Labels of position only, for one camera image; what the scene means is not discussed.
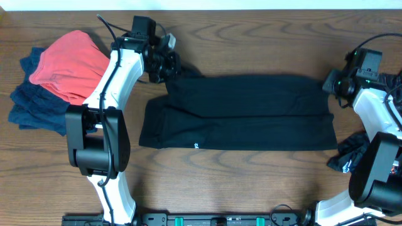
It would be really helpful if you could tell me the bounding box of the plain black t-shirt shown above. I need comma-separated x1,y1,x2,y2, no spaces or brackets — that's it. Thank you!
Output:
139,74,337,151

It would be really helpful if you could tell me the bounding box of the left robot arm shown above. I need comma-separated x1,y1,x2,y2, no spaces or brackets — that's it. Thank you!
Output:
62,16,181,225

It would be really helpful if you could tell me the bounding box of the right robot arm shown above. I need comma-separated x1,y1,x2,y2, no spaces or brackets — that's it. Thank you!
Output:
299,47,401,225

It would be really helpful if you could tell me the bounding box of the folded red garment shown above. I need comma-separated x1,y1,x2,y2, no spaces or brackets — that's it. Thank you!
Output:
29,30,109,105

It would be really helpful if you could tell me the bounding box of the folded navy blue garment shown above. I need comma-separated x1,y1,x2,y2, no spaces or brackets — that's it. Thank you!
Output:
8,47,71,136

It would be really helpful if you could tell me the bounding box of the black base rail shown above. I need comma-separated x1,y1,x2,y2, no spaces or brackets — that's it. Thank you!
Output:
61,209,377,226

